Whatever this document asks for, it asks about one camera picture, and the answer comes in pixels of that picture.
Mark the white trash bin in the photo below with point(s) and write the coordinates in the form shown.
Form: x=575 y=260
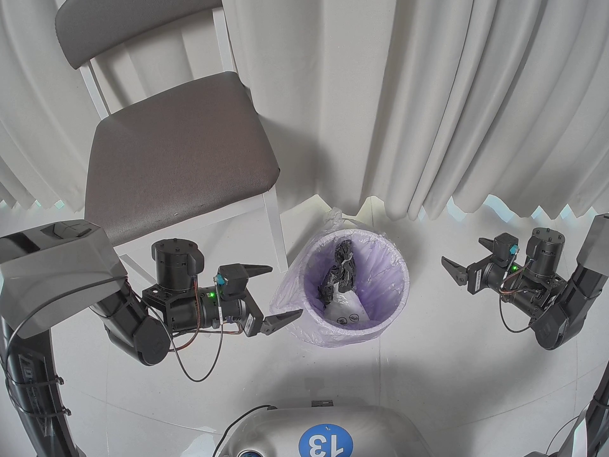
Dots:
x=371 y=331

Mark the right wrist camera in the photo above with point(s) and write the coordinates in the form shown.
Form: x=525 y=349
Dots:
x=504 y=248

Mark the black plastic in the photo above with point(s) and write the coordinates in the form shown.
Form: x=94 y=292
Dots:
x=342 y=279

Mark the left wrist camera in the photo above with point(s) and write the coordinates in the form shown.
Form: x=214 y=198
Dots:
x=233 y=281

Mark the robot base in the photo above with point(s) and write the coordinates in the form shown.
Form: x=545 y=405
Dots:
x=380 y=436

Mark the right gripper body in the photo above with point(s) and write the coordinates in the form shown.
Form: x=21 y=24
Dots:
x=490 y=279

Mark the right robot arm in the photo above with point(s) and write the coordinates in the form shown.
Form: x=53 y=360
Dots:
x=590 y=264

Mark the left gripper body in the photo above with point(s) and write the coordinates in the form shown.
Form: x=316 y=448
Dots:
x=204 y=314

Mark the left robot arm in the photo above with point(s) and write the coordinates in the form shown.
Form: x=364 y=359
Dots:
x=57 y=264

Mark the white printed wrapper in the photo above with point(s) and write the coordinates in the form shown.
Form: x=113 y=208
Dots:
x=342 y=314

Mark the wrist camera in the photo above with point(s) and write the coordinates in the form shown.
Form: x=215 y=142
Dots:
x=504 y=248
x=233 y=281

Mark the purple plastic bag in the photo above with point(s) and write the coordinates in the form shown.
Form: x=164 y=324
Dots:
x=380 y=274

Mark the grey and white chair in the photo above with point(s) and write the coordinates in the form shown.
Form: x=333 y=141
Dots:
x=181 y=150

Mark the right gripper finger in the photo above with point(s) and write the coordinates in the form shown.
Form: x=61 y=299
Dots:
x=488 y=244
x=459 y=270

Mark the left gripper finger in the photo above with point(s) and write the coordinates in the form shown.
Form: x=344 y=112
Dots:
x=276 y=322
x=254 y=270

